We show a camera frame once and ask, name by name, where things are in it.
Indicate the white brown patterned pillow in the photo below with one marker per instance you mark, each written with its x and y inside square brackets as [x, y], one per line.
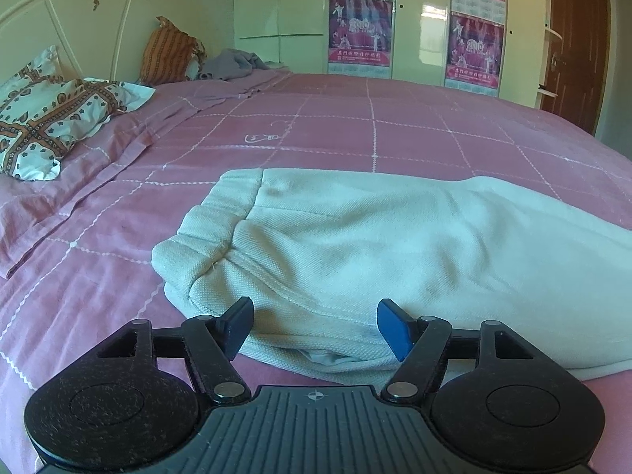
[54, 113]

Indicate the cream bed headboard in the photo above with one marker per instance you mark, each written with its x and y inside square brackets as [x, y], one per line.
[79, 34]

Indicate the cream wardrobe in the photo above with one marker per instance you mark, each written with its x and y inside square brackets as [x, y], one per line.
[296, 10]

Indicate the orange striped pillow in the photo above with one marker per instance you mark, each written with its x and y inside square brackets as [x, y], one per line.
[165, 54]

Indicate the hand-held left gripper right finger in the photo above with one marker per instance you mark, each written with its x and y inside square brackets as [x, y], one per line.
[394, 328]

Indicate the cream corner shelves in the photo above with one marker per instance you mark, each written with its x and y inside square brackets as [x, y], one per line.
[550, 34]

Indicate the white pants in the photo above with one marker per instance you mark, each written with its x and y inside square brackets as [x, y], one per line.
[395, 247]

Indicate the pink checked bed sheet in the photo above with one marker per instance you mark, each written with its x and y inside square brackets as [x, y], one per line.
[345, 123]

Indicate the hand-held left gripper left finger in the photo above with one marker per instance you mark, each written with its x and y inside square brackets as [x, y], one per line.
[240, 320]

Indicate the grey crumpled cloth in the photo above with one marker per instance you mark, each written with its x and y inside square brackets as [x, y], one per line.
[232, 65]

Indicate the brown wooden door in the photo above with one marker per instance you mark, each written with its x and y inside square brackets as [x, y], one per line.
[577, 39]

